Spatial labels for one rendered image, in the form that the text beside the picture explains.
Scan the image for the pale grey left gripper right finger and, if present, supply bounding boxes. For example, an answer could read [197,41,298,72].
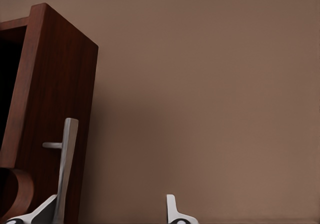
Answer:
[166,194,200,224]

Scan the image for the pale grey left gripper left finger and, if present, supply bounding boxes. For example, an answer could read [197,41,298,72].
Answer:
[5,194,59,224]

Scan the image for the brown wooden round cup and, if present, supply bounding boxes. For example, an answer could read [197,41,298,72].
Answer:
[0,167,35,221]

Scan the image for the dark brown wooden drawer box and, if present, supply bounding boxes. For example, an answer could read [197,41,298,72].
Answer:
[0,2,99,224]

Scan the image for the silver bar drawer handle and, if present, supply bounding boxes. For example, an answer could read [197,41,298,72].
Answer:
[41,117,79,223]

